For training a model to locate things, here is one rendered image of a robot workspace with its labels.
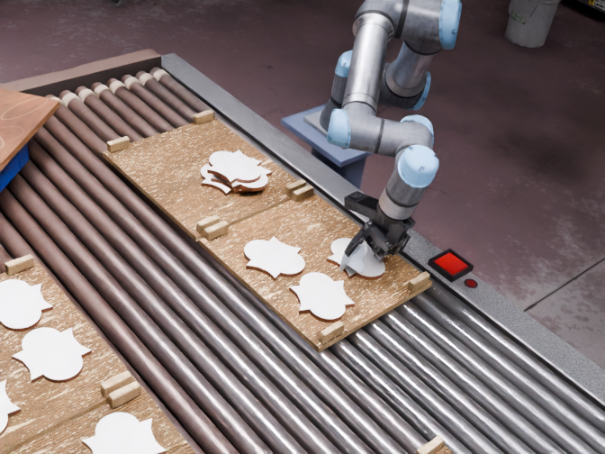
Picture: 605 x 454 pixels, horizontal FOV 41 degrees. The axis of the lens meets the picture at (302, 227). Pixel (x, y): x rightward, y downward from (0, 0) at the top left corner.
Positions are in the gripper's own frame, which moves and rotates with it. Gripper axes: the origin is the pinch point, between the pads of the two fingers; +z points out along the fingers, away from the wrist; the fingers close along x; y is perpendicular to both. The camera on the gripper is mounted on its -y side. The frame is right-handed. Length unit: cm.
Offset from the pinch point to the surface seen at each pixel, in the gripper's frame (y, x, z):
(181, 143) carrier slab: -59, -6, 16
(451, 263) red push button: 12.9, 18.8, -1.6
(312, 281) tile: 0.4, -14.3, -0.4
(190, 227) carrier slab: -29.3, -24.7, 8.4
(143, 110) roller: -79, -4, 23
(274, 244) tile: -13.5, -13.3, 3.2
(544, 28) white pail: -129, 335, 118
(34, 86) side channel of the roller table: -101, -26, 25
